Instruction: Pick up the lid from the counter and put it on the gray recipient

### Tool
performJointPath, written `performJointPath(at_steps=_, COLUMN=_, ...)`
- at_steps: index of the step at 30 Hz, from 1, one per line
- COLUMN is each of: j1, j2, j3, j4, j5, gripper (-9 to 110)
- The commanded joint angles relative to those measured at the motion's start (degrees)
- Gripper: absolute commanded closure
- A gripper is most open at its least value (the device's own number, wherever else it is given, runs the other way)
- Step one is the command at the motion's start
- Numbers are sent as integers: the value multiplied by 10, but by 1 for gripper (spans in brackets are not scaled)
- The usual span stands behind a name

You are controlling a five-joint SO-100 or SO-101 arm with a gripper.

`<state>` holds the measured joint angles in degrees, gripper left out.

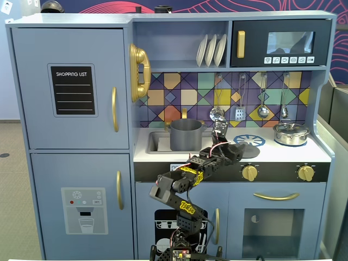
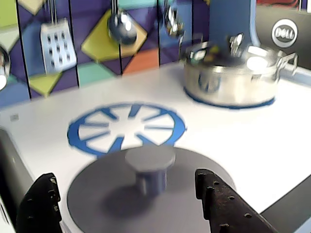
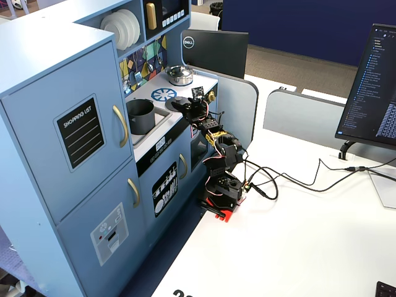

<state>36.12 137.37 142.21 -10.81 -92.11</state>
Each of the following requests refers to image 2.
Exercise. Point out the blue wooden toy kitchen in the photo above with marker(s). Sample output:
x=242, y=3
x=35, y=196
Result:
x=228, y=19

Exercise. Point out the black Dell monitor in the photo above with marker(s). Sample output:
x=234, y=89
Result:
x=264, y=24

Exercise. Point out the blue burner print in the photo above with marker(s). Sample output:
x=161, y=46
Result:
x=73, y=136

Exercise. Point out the steel slotted spatula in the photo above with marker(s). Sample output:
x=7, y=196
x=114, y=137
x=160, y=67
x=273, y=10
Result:
x=58, y=48

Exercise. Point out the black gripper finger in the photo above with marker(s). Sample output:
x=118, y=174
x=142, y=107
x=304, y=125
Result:
x=226, y=213
x=39, y=208

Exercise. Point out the steel ladle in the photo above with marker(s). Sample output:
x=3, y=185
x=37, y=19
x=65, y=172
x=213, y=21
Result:
x=121, y=31

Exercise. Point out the gray toy sink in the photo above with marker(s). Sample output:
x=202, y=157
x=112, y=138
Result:
x=12, y=170

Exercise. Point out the steel skimmer spoon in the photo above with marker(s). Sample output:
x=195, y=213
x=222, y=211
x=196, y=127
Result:
x=3, y=65

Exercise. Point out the shiny steel pot lid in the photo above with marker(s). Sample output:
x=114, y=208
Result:
x=218, y=58

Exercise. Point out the gray round lid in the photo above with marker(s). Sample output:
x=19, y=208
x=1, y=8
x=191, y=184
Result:
x=102, y=194

